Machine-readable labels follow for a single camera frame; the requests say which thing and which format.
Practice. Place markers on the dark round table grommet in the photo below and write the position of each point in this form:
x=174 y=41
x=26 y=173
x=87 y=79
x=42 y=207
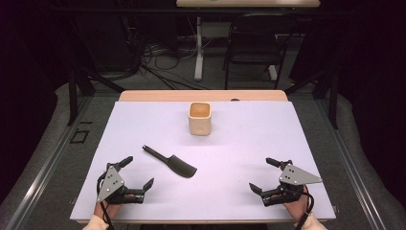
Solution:
x=235 y=99

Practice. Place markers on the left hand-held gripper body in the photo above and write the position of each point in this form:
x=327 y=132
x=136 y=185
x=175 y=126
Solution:
x=111 y=185

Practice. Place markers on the person's left hand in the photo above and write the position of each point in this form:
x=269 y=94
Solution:
x=111 y=209

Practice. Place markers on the beige square cup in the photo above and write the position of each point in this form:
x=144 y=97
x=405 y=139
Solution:
x=199 y=124

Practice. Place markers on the wooden table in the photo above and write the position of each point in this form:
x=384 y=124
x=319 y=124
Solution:
x=204 y=95

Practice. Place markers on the black metal stand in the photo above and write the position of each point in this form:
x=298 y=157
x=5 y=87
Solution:
x=72 y=96
x=333 y=102

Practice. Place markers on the person's right hand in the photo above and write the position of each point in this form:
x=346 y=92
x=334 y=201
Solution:
x=295 y=209

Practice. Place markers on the black spatula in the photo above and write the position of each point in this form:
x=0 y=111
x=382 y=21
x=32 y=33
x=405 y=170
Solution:
x=182 y=167

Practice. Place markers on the black folding chair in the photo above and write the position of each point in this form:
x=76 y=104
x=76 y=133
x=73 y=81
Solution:
x=255 y=48

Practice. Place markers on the white table mat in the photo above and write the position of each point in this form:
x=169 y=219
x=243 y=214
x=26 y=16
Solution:
x=242 y=143

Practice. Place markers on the grey metal floor rail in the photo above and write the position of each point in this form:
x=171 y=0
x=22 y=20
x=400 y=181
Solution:
x=48 y=166
x=354 y=172

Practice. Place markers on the white-legged desk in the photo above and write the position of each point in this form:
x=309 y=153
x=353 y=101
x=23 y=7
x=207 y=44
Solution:
x=249 y=3

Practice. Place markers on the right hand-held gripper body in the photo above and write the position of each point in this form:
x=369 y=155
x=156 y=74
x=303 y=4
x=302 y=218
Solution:
x=297 y=177

